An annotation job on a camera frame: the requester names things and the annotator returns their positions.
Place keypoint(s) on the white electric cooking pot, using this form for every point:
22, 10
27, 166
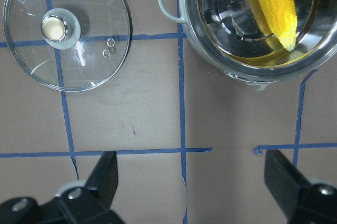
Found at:
233, 36

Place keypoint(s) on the yellow corn cob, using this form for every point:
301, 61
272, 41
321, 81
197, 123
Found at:
281, 18

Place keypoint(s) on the glass pot lid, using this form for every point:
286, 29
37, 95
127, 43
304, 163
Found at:
68, 45

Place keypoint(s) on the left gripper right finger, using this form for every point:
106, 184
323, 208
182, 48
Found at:
284, 181

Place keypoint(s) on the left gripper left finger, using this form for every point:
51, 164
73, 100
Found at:
103, 181

